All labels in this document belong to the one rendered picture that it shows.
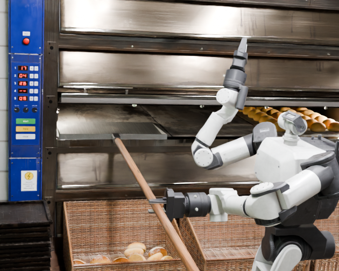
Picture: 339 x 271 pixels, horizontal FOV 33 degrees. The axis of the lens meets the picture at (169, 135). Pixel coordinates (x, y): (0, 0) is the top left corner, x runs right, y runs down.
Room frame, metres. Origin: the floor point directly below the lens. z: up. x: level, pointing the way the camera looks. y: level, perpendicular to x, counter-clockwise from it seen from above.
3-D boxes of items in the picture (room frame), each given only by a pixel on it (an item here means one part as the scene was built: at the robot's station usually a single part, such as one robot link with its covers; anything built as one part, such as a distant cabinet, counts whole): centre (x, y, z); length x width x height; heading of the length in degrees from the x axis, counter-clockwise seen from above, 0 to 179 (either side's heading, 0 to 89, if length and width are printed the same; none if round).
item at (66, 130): (3.01, 0.32, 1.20); 0.55 x 0.36 x 0.03; 105
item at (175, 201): (1.95, -0.06, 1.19); 0.12 x 0.10 x 0.13; 105
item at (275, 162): (2.16, -0.52, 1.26); 0.34 x 0.30 x 0.36; 20
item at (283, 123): (2.14, -0.46, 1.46); 0.10 x 0.07 x 0.09; 20
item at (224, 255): (2.76, -0.40, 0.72); 0.56 x 0.49 x 0.28; 106
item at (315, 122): (3.60, -0.74, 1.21); 0.61 x 0.48 x 0.06; 16
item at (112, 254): (2.62, 0.19, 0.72); 0.56 x 0.49 x 0.28; 106
